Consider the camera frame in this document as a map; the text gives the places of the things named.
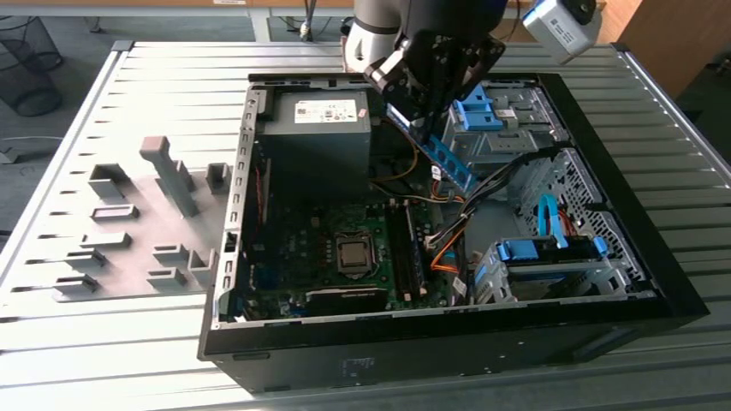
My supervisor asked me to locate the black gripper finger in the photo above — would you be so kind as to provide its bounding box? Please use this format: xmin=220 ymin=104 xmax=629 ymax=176
xmin=441 ymin=36 xmax=507 ymax=129
xmin=364 ymin=36 xmax=452 ymax=145

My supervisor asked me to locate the blue RAM stick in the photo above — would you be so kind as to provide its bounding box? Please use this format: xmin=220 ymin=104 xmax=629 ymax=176
xmin=385 ymin=104 xmax=480 ymax=194

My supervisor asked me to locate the black RAM slot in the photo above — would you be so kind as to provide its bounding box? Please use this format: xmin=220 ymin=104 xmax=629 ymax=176
xmin=385 ymin=200 xmax=409 ymax=301

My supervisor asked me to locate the blue plastic drive carrier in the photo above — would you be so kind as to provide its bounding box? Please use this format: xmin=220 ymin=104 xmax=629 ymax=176
xmin=455 ymin=85 xmax=504 ymax=132

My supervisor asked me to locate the metal drive cage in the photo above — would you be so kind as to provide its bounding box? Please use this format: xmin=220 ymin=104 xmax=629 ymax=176
xmin=437 ymin=79 xmax=572 ymax=181

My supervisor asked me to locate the grey power supply unit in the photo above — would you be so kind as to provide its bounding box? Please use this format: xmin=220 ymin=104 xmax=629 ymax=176
xmin=258 ymin=90 xmax=372 ymax=206

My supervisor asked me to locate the wooden cabinet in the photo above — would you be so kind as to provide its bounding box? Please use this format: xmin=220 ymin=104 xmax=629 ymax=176
xmin=592 ymin=0 xmax=731 ymax=99

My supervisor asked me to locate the metal CPU socket cover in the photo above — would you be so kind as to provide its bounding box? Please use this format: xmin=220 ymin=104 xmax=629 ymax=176
xmin=332 ymin=230 xmax=377 ymax=279

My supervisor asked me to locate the green motherboard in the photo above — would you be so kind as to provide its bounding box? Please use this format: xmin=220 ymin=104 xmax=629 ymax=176
xmin=244 ymin=199 xmax=457 ymax=320

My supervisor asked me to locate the silver CPU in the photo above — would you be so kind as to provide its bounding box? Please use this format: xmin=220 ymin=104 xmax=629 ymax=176
xmin=340 ymin=243 xmax=369 ymax=269

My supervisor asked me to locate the hard disk in blue carrier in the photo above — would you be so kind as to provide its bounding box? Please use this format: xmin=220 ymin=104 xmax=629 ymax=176
xmin=495 ymin=236 xmax=607 ymax=263

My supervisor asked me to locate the black graphics card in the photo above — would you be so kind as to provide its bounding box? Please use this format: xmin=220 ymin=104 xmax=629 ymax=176
xmin=304 ymin=287 xmax=389 ymax=313

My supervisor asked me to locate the grey parts rack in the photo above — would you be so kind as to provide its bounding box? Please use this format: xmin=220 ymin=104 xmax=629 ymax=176
xmin=50 ymin=135 xmax=234 ymax=303

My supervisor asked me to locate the black PC case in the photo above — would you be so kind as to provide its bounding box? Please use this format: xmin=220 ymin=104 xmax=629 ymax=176
xmin=196 ymin=71 xmax=711 ymax=394

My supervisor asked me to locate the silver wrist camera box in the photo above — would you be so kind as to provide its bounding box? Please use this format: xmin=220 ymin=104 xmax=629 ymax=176
xmin=521 ymin=0 xmax=604 ymax=65

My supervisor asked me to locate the yellow wire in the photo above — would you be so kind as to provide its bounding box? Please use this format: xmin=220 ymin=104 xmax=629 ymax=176
xmin=369 ymin=147 xmax=421 ymax=183

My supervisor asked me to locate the black wire bundle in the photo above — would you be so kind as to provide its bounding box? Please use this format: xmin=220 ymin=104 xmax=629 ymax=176
xmin=425 ymin=147 xmax=559 ymax=249

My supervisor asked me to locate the blue flat data cable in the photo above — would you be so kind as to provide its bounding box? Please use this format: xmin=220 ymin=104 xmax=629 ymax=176
xmin=537 ymin=194 xmax=569 ymax=249

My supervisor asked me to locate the orange wire bundle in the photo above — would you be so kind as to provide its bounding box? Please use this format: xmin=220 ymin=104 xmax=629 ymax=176
xmin=431 ymin=233 xmax=467 ymax=273

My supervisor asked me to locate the wooden desk white frame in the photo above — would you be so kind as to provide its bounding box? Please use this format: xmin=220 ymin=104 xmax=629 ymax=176
xmin=0 ymin=0 xmax=607 ymax=44

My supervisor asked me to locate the black wire mesh bin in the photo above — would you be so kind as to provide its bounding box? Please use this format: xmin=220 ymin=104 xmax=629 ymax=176
xmin=0 ymin=15 xmax=65 ymax=117

